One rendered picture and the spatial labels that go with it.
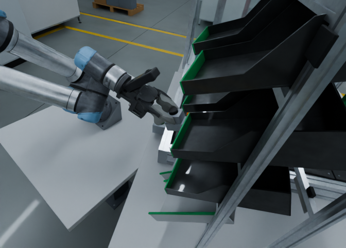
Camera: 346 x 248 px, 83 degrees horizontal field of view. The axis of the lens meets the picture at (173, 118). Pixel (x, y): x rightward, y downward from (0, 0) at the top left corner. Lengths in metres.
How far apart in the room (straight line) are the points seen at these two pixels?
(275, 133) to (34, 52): 0.83
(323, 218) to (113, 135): 0.93
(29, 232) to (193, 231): 1.38
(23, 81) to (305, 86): 0.73
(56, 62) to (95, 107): 0.30
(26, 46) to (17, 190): 1.51
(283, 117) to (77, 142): 1.01
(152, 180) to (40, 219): 1.21
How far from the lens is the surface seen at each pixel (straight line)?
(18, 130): 1.31
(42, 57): 0.92
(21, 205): 2.09
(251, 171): 0.33
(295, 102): 0.25
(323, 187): 1.12
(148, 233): 0.86
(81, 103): 0.73
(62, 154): 1.10
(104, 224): 1.81
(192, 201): 0.67
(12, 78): 0.78
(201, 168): 0.57
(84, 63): 0.66
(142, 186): 0.93
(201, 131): 0.45
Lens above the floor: 1.68
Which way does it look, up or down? 42 degrees down
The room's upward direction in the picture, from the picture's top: 8 degrees clockwise
